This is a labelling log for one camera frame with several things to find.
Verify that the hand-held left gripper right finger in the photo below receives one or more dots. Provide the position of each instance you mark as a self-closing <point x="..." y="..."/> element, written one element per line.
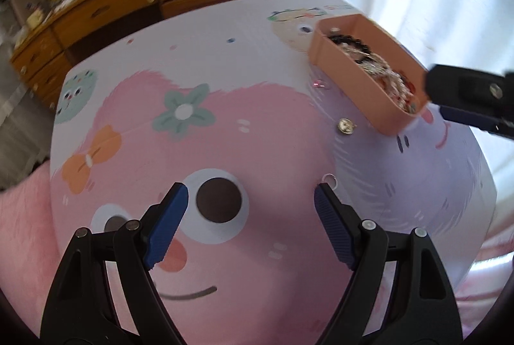
<point x="333" y="224"/>

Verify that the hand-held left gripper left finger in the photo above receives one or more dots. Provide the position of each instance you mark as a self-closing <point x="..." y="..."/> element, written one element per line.
<point x="166" y="228"/>

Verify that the pink fluffy blanket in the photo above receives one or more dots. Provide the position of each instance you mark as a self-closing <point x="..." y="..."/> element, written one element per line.
<point x="20" y="228"/>

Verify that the gold round earring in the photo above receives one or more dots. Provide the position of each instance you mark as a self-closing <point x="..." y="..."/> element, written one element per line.
<point x="346" y="126"/>

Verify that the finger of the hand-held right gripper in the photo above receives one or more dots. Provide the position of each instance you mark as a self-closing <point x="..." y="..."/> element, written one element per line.
<point x="466" y="116"/>
<point x="461" y="85"/>

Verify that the wooden desk with drawers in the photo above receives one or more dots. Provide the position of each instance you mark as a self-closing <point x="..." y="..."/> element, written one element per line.
<point x="100" y="7"/>

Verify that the small pink stud earring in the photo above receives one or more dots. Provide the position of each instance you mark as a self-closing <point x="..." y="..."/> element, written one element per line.
<point x="319" y="83"/>

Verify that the orange plastic box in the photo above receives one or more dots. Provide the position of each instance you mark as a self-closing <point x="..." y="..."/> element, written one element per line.
<point x="341" y="67"/>

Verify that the rhinestone hair clip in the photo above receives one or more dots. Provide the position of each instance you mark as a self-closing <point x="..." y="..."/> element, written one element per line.
<point x="375" y="65"/>

